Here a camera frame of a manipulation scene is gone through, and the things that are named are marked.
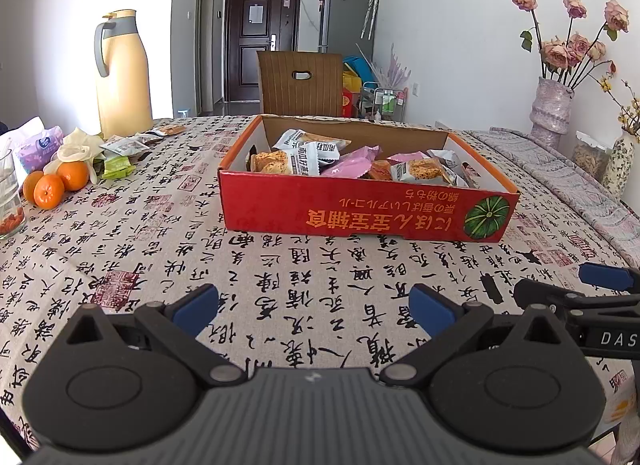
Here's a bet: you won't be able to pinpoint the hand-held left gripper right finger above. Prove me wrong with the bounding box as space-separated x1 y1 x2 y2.
379 284 564 387

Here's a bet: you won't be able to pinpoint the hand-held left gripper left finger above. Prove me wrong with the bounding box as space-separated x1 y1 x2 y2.
65 284 249 387

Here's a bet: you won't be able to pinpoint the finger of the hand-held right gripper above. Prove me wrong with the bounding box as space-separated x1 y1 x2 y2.
579 262 640 293
514 278 640 319

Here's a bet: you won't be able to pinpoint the red cardboard box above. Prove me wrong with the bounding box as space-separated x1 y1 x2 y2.
217 114 521 245

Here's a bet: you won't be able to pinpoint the orange yellow-edged snack packet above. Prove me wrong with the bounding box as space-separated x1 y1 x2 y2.
367 160 396 182

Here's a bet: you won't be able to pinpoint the calligraphy printed tablecloth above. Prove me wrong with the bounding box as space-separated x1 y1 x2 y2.
0 115 640 451

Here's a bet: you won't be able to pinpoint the grey patterned cloth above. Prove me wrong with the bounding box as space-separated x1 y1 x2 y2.
465 128 640 268

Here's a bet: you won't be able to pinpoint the white floral vase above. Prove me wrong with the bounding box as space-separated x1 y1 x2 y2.
601 132 635 201

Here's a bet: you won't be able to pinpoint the clear storage jar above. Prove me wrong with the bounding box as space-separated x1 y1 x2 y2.
571 131 612 181

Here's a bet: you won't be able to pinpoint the yellow flower branches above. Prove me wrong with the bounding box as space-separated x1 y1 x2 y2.
600 60 640 138

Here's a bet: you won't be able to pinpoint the small green snack packet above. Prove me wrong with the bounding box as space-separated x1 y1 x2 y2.
102 156 135 181

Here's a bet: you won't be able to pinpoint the pink textured vase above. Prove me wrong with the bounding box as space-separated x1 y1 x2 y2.
530 76 573 148

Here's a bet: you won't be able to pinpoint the orange fruit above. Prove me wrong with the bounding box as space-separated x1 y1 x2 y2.
56 160 90 192
22 171 45 205
34 174 66 210

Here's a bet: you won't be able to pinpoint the clear drinking glass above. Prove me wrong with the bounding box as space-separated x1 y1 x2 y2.
0 150 26 239

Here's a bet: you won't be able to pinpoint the purple tissue pack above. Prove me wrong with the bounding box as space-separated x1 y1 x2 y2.
14 126 65 173

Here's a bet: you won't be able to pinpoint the pink rose bouquet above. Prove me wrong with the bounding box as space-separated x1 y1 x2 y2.
511 0 631 91

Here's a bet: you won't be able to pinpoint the yellow thermos jug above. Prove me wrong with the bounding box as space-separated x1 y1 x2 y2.
95 9 153 141

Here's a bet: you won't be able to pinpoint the brown wooden chair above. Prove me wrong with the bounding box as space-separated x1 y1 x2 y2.
256 51 345 118

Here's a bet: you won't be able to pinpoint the pale dried flowers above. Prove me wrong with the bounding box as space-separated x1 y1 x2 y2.
372 44 413 88

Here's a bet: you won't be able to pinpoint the white plastic bag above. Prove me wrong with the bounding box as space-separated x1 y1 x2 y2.
0 116 48 161

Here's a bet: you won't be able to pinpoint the dark entrance door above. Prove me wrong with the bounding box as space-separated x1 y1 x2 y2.
224 0 303 103

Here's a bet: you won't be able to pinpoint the grey interior door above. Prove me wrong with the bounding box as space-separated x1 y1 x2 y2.
197 0 216 116

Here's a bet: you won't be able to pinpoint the grey refrigerator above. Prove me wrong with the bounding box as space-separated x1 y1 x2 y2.
318 0 381 57

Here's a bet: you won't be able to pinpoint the white folded umbrella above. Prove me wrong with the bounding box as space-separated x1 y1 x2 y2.
361 0 381 41

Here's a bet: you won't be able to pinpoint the wire storage cart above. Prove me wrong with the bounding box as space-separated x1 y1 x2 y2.
360 85 408 121

